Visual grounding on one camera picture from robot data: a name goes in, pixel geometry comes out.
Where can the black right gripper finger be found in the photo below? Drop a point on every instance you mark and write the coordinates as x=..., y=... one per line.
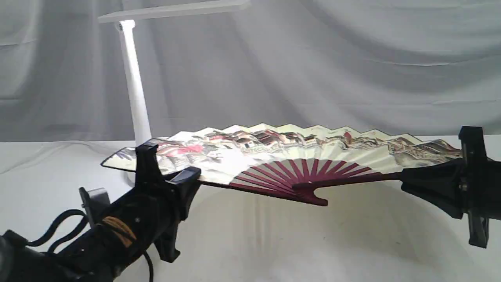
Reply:
x=432, y=177
x=442, y=200

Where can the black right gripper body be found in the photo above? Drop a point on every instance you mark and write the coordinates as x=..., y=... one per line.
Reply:
x=480, y=185

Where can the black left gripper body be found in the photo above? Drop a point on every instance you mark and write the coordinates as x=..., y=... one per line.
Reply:
x=143, y=216

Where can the painted paper folding fan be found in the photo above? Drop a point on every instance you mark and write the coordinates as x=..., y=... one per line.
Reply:
x=290, y=162

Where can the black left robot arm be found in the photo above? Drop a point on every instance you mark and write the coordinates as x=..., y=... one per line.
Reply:
x=45, y=259

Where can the white desk lamp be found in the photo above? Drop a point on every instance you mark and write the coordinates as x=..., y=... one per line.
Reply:
x=124, y=22

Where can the grey backdrop cloth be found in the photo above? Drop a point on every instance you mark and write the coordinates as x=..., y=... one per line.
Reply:
x=424, y=67

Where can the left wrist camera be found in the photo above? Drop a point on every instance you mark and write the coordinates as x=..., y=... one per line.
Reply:
x=95, y=203

